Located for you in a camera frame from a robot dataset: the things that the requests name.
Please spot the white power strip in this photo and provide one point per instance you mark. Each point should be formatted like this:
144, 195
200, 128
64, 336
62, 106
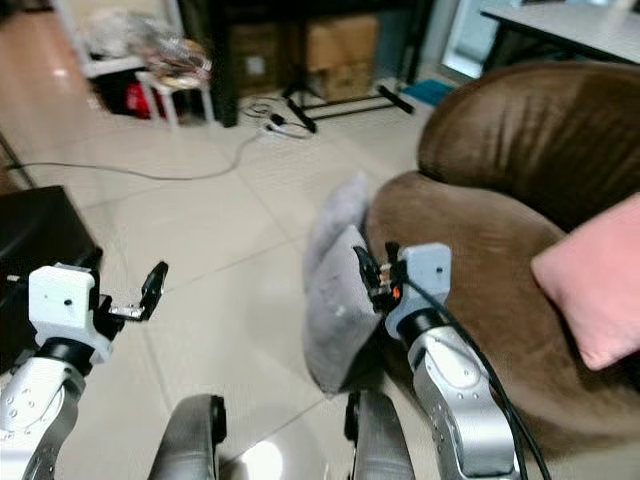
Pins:
278, 122

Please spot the grey left robot leg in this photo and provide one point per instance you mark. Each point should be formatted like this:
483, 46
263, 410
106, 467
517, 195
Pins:
188, 440

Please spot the clear plastic bag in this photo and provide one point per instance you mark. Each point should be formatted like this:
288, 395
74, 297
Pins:
175, 58

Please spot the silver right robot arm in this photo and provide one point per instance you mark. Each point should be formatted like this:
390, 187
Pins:
460, 395

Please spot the grey square pillow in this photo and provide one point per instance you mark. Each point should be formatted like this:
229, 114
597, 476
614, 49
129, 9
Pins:
338, 210
345, 315

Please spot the small dark cardboard box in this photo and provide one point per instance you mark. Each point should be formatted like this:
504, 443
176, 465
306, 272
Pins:
255, 58

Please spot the grey top table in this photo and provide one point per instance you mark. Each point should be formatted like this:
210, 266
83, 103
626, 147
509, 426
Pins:
570, 28

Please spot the pink pillow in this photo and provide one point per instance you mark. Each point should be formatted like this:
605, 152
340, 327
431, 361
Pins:
595, 280

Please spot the white stool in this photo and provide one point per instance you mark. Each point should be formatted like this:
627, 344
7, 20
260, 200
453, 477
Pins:
172, 95

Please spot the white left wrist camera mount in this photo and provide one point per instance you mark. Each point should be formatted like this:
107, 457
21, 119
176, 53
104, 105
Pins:
60, 298

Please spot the large cardboard box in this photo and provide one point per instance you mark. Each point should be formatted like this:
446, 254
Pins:
340, 55

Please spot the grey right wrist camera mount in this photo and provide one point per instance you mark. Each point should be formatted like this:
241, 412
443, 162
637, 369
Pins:
424, 280

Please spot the white shelf frame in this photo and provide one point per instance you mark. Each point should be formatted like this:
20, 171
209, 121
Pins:
72, 45

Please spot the brown leather sofa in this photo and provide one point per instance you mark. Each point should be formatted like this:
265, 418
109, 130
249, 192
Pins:
510, 140

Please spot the blue floor mat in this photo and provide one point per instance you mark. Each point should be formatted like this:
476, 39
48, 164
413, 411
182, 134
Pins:
428, 92

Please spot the grey right robot leg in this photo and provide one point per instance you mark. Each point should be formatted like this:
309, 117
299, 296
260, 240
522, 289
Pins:
382, 440

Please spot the black desk frame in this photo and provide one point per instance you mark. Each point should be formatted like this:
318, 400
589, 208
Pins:
220, 60

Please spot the grey robot leg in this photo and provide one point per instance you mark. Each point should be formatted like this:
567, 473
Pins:
188, 440
382, 440

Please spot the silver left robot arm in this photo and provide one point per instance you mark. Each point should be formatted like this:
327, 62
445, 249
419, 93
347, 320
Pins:
32, 400

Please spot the red bag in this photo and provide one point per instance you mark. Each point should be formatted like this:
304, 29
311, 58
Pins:
140, 100

